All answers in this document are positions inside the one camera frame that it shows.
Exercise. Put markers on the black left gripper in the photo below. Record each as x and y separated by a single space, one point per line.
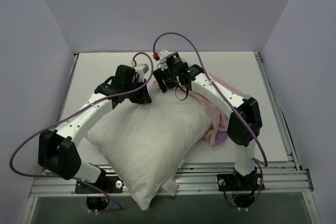
140 96

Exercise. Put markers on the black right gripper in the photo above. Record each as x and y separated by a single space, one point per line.
163 82

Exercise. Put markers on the white pillow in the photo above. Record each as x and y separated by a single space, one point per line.
146 143

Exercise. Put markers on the purple Elsa print pillowcase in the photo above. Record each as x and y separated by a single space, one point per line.
216 134

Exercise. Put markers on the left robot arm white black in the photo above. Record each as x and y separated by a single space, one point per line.
58 148

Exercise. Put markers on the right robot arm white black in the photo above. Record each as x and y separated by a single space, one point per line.
244 119

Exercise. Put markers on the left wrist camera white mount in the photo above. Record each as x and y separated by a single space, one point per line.
140 69

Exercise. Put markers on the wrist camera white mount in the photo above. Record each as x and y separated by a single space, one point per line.
161 57
140 69

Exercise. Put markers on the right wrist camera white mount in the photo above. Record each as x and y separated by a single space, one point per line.
161 57

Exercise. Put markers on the aluminium left side rail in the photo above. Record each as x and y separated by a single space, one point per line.
72 71

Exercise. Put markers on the aluminium front mounting rail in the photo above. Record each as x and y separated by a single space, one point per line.
195 179

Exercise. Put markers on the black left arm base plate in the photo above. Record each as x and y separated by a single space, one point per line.
111 184

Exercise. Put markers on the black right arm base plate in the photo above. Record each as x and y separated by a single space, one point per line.
237 182

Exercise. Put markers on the aluminium right side rail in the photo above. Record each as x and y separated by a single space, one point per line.
279 117

